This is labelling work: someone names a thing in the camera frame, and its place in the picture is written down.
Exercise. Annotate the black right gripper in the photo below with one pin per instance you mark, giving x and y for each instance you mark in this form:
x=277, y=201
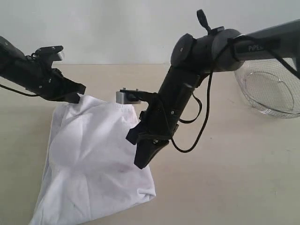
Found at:
x=157, y=126

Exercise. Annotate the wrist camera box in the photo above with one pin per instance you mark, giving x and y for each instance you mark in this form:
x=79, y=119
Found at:
x=49, y=55
x=133, y=97

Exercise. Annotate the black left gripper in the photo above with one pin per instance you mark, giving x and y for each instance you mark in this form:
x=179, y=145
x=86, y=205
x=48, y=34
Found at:
x=54, y=86

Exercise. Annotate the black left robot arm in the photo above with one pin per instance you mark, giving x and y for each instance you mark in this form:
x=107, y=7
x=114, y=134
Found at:
x=13, y=64

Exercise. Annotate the white t-shirt red print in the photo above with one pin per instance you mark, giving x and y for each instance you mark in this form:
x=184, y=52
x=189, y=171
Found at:
x=89, y=170

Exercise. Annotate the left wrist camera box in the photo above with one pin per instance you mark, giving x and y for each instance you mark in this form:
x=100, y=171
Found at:
x=49, y=55

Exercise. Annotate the metal wire mesh basket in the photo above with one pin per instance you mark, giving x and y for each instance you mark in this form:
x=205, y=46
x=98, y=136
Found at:
x=270, y=88

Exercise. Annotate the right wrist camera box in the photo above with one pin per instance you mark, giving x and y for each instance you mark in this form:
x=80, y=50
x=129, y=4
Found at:
x=133, y=97

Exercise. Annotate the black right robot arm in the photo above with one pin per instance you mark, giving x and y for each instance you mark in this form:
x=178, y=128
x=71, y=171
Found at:
x=192, y=61

